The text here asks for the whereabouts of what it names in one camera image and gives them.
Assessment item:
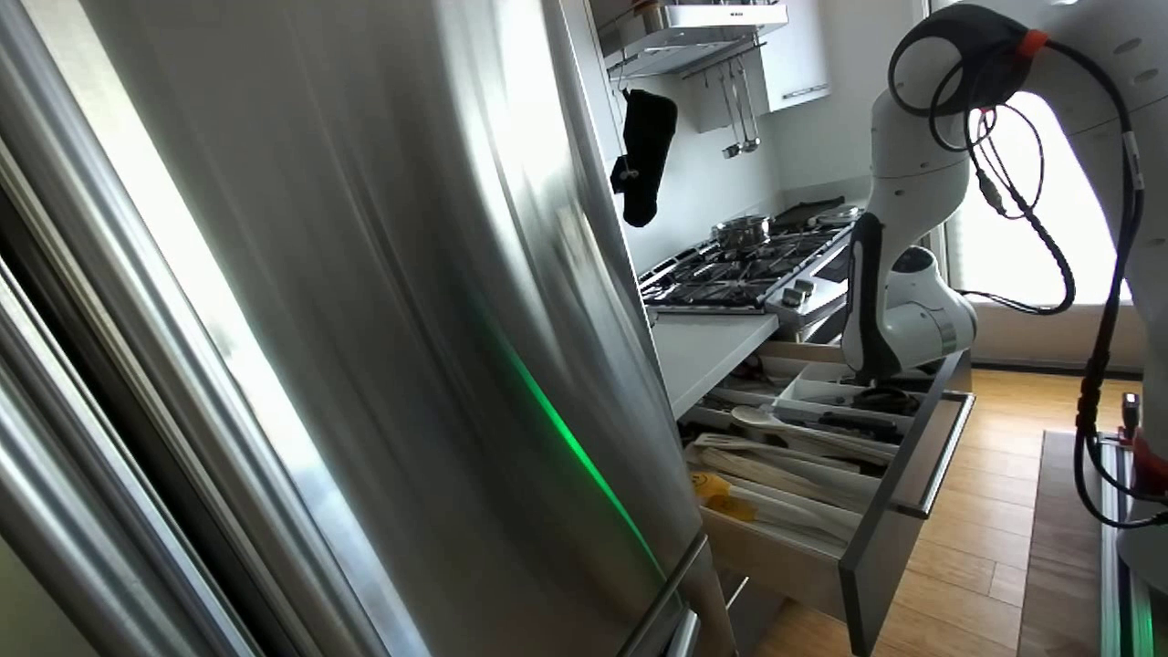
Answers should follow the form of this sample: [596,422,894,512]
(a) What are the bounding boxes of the white cutlery organizer tray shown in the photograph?
[681,361,927,549]

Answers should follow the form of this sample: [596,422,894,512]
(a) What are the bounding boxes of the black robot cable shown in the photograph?
[883,0,1168,535]

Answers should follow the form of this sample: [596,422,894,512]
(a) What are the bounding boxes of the range hood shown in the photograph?
[591,0,788,81]

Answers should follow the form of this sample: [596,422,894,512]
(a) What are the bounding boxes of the gas stove cooktop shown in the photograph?
[639,198,857,316]

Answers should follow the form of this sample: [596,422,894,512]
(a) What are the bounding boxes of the open grey front drawer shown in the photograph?
[679,345,970,655]

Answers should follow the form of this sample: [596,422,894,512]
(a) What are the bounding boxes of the black handled kitchen scissors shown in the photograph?
[851,383,920,417]

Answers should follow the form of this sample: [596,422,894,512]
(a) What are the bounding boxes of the stainless steel refrigerator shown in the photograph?
[0,0,739,657]

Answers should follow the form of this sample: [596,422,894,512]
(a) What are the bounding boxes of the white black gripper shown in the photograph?
[842,211,977,381]

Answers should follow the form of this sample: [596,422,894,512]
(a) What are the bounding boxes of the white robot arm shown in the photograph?
[842,0,1168,453]

